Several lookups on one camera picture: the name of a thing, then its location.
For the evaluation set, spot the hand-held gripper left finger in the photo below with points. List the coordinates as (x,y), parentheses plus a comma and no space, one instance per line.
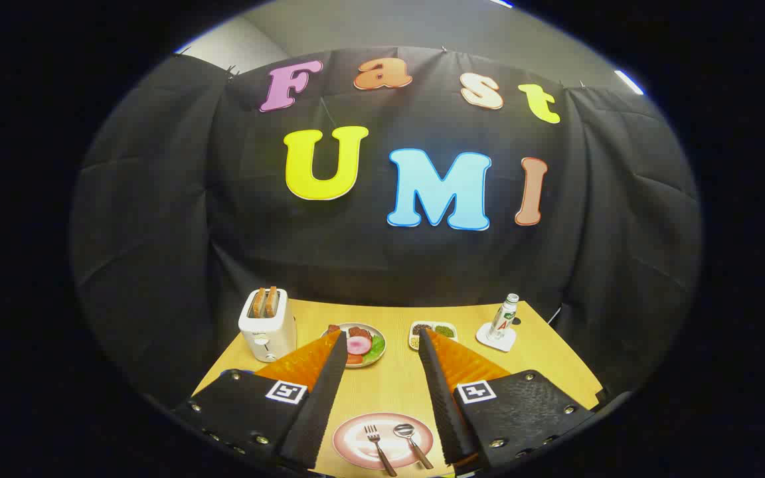
(319,405)

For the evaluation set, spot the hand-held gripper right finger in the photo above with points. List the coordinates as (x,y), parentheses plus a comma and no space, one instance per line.
(445,405)

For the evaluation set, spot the pink round plate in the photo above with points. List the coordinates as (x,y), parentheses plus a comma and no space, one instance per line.
(356,445)

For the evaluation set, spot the pink toy ham slice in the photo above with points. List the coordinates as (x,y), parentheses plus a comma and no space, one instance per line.
(358,345)

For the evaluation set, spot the white divided grain dish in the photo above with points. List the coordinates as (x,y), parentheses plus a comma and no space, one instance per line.
(432,330)

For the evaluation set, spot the green toy lettuce leaf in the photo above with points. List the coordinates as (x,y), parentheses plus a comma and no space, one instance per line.
(376,348)

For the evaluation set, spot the white square coaster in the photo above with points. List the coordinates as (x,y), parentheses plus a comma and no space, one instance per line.
(497,342)

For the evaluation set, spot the oval plate with toy food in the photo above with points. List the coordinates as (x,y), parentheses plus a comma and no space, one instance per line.
(372,335)

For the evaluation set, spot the white toaster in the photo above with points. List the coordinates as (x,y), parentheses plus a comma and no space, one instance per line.
(269,332)

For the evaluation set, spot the white drink bottle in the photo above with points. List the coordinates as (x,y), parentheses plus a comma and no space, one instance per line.
(503,317)

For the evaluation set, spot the brown toast slice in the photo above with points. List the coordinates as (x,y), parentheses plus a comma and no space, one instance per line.
(258,303)
(271,301)

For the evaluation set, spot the ceiling light strip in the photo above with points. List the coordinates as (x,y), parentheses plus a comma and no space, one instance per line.
(501,3)
(629,82)

